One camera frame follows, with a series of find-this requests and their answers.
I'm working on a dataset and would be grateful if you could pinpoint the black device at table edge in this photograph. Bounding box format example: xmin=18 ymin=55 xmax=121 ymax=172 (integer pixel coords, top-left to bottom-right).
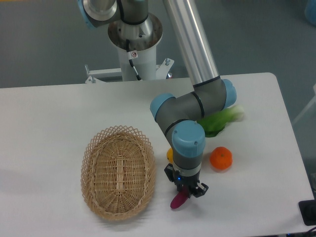
xmin=298 ymin=199 xmax=316 ymax=226

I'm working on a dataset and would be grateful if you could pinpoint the purple sweet potato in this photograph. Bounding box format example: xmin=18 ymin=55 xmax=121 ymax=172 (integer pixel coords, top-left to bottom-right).
xmin=170 ymin=187 xmax=189 ymax=210

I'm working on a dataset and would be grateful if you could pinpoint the woven wicker basket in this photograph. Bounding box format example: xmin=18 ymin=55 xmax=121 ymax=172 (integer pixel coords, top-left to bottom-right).
xmin=80 ymin=125 xmax=156 ymax=221

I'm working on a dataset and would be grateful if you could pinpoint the yellow mango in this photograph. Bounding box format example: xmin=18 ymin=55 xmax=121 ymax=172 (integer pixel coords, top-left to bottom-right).
xmin=166 ymin=148 xmax=173 ymax=163

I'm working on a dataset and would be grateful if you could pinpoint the green bok choy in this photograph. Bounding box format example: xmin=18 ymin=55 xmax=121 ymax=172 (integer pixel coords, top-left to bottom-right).
xmin=197 ymin=105 xmax=244 ymax=138

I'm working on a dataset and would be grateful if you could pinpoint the orange tangerine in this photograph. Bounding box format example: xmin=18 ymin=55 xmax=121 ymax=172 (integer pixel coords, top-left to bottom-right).
xmin=209 ymin=147 xmax=233 ymax=170

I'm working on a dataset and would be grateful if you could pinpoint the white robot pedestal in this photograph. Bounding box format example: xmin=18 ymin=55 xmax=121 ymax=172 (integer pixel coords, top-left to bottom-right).
xmin=108 ymin=13 xmax=162 ymax=81

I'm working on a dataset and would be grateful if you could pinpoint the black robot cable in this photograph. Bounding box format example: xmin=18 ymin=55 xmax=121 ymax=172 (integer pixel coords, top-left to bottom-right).
xmin=125 ymin=39 xmax=143 ymax=81

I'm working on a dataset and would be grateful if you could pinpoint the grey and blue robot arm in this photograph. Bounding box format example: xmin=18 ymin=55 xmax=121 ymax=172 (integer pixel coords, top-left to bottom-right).
xmin=78 ymin=0 xmax=237 ymax=197

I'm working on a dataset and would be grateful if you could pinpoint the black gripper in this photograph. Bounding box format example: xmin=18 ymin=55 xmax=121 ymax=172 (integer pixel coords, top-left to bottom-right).
xmin=164 ymin=163 xmax=209 ymax=198

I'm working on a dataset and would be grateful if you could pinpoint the white metal base frame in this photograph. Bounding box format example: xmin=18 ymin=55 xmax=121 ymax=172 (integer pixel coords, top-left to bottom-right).
xmin=84 ymin=57 xmax=175 ymax=83

